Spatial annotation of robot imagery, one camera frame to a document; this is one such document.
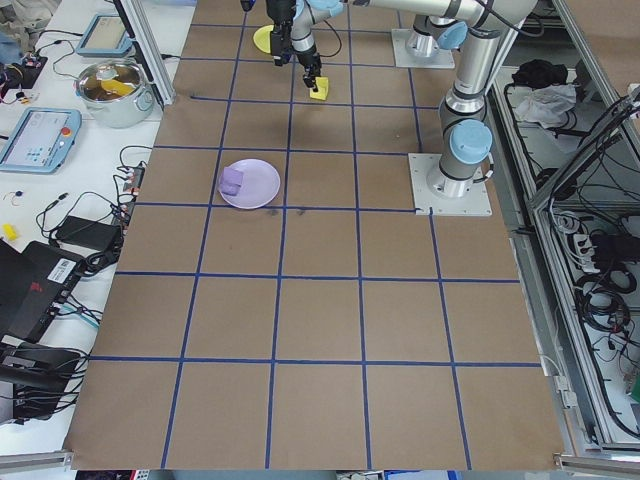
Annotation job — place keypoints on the yellow foam block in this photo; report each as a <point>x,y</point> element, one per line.
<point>324,90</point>

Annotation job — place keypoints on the purple foam block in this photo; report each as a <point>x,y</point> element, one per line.
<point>231,181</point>

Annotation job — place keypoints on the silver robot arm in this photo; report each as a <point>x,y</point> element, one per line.
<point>472,75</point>
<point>422,42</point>

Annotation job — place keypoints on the yellow plate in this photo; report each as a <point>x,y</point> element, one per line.
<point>262,39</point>

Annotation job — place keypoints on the purple plate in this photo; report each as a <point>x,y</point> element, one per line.
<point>260,182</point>

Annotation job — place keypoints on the glass pot lid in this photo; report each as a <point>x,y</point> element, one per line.
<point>130,75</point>

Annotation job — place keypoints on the yellow item inside pot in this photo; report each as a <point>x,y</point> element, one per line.
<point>116,87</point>

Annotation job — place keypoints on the steel cooking pot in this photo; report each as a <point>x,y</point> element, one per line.
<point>120,115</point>

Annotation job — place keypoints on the light blue teach pendant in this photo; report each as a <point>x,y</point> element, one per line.
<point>105,35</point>
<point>35,140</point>

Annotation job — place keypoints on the black hub with red plugs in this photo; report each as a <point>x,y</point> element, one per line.
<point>132,185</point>

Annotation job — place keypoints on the black crumpled cloth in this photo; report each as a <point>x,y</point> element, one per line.
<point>537,72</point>

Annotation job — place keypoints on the white crumpled cloth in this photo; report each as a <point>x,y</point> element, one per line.
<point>545,107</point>

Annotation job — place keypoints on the black mat with circuit boards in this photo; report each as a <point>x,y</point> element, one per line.
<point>27,80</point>

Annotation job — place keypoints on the seated person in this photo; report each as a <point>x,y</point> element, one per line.
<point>25,10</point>

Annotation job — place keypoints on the large black power brick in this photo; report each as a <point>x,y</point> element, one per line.
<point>85,231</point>

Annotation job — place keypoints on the white power strip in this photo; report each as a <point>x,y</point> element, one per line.
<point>582,250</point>

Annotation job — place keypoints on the small yellow box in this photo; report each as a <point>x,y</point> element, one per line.
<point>10,230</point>

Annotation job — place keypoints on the black adapter box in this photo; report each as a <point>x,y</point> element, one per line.
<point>612,245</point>

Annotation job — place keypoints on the black computer with white label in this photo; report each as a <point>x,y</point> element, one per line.
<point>30,290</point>

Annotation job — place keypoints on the black electronic device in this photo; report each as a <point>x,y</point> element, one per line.
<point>35,370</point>

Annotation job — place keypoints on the silver aluminium profile bar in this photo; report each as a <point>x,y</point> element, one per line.
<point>600,462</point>
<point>35,460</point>

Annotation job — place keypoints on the white square base plate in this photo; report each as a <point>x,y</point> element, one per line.
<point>400,57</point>
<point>475,205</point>

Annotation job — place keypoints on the silver aluminium post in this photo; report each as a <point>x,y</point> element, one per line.
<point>150,60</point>
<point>501,75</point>

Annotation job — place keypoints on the V-shaped metal bar frame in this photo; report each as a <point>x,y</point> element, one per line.
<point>552,320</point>

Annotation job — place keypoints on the grey metal bracket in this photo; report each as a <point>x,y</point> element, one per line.
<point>565,395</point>

